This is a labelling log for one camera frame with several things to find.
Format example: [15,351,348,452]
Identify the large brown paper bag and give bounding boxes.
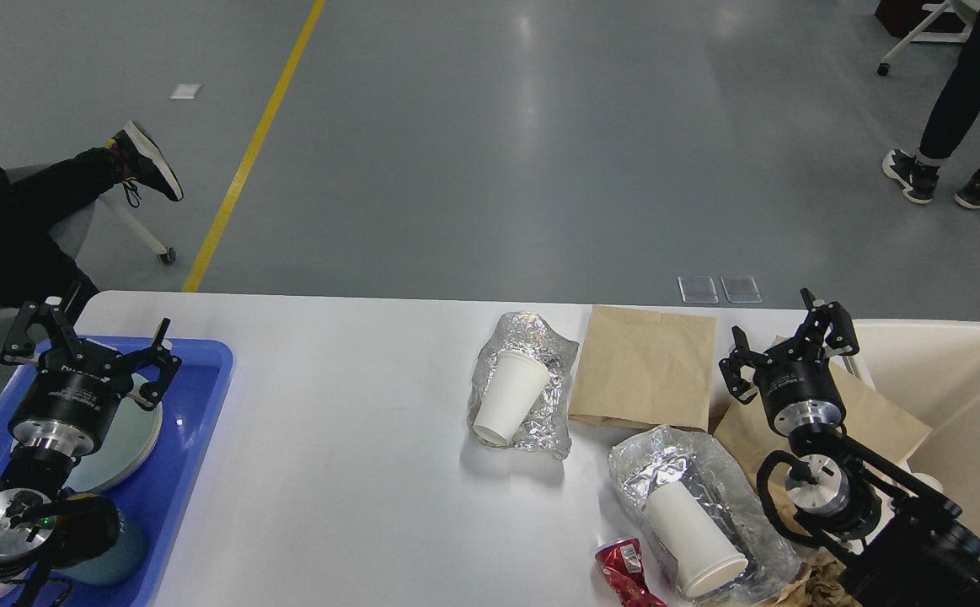
[711,336,934,540]

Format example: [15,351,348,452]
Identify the person with black sneakers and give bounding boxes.
[882,9,980,210]

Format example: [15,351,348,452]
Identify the grey office chair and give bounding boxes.
[0,192,174,309]

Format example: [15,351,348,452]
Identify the white chair base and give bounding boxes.
[876,1,980,77]

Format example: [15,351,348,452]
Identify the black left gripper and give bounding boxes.
[0,282,182,457]

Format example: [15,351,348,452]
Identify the crumpled brown paper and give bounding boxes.
[758,549,862,606]

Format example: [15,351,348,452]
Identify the dark teal mug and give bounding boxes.
[55,507,149,587]

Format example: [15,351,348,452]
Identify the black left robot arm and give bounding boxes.
[0,284,182,606]

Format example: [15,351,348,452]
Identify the transparent floor plate right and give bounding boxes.
[720,274,764,304]

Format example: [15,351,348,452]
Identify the person in black clothes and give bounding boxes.
[0,121,183,320]

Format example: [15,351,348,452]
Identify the transparent floor plate left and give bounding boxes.
[677,274,720,306]

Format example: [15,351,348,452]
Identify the transparent floor plate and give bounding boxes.
[720,274,764,304]
[677,274,720,306]

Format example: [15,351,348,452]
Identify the light green plate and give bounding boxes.
[65,395,163,492]

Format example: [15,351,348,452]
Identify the crushed red can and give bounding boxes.
[594,537,668,607]

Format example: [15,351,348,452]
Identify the white paper cup on foil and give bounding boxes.
[473,351,550,447]

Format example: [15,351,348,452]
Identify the yellow plate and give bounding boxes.
[71,422,162,492]

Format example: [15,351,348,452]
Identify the crumpled aluminium foil sheet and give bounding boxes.
[467,312,579,460]

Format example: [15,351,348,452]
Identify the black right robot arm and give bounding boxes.
[718,289,980,606]

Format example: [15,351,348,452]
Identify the blue plastic tray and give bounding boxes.
[0,338,234,606]

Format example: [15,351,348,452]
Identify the beige plastic bin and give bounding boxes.
[855,320,980,537]

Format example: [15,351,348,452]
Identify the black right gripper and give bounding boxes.
[718,287,860,438]

